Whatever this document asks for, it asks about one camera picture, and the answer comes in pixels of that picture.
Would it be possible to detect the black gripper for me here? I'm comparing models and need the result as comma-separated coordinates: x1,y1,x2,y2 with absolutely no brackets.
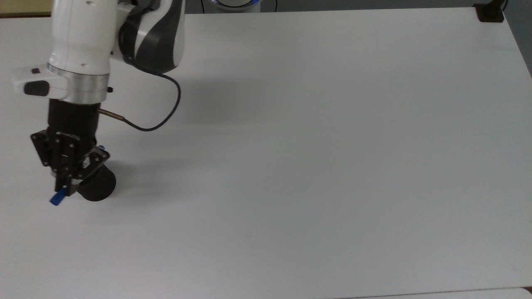
30,99,111,197

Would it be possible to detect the black mesh pen cup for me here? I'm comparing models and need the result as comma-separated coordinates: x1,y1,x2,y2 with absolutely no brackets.
76,163,117,203

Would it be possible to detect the tan wooden board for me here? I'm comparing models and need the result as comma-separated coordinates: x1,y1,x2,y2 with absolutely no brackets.
0,0,54,18

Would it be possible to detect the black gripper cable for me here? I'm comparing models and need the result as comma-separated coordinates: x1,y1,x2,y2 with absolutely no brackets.
98,62,182,133

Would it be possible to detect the robot base with blue ring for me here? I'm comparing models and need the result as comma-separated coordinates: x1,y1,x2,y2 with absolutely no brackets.
201,0,278,13

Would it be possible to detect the black camera stand clamp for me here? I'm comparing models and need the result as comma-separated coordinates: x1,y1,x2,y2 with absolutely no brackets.
473,0,508,23

